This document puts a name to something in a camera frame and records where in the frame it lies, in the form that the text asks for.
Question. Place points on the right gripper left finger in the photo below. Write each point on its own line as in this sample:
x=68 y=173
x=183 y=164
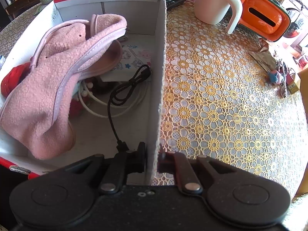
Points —
x=136 y=160

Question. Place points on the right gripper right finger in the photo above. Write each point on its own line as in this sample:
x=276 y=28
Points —
x=166 y=163

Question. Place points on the red and white cardboard box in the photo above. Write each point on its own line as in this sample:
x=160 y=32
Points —
x=128 y=112

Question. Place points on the pink fleece hat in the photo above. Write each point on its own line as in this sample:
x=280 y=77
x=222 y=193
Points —
x=36 y=112

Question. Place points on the lace tablecloth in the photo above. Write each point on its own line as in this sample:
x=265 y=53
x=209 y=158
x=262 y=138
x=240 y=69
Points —
x=217 y=102

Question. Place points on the pink plush toy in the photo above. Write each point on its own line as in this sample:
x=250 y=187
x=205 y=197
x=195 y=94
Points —
x=76 y=107

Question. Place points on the patterned face mask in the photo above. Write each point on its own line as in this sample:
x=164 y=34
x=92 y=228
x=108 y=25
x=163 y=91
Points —
x=134 y=55

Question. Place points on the small toys pile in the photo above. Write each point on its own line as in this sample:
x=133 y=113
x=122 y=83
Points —
x=278 y=64

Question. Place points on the red cloth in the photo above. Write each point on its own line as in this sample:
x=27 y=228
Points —
x=14 y=78

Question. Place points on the orange green tissue box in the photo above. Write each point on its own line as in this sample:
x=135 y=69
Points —
x=267 y=18

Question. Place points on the pink mug with handle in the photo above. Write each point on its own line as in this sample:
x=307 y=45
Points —
x=213 y=11

